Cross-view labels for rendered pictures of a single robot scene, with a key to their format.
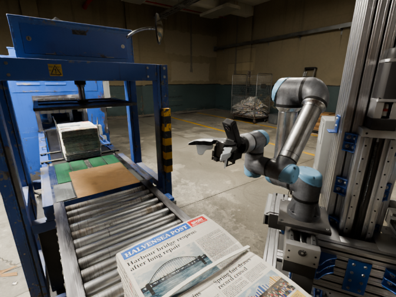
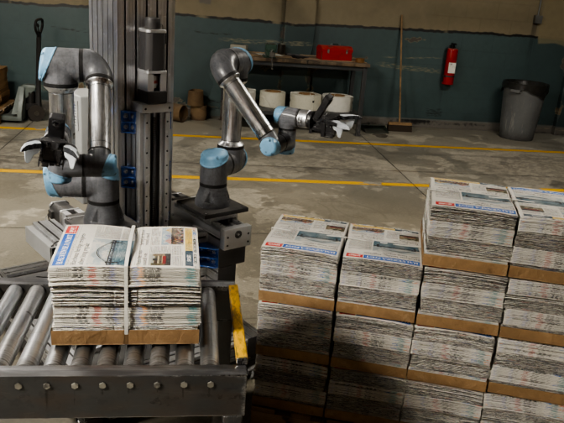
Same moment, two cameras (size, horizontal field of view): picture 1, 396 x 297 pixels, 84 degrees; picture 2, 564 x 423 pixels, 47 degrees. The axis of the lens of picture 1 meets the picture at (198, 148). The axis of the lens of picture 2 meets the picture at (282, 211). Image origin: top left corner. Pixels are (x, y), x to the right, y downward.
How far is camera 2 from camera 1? 1.47 m
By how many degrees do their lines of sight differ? 60
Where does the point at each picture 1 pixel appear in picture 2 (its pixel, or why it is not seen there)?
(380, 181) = (165, 159)
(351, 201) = (145, 190)
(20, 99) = not seen: outside the picture
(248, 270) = (151, 233)
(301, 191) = (102, 190)
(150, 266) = (91, 258)
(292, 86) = (69, 60)
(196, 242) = (96, 237)
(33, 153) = not seen: outside the picture
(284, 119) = (63, 103)
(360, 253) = not seen: hidden behind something
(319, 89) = (102, 65)
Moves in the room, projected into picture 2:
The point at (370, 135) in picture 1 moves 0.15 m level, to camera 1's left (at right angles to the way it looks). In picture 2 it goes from (149, 110) to (122, 115)
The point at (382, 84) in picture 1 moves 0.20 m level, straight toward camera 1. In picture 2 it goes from (148, 55) to (161, 62)
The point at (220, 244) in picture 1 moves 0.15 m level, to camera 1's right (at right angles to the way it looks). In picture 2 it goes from (114, 232) to (148, 218)
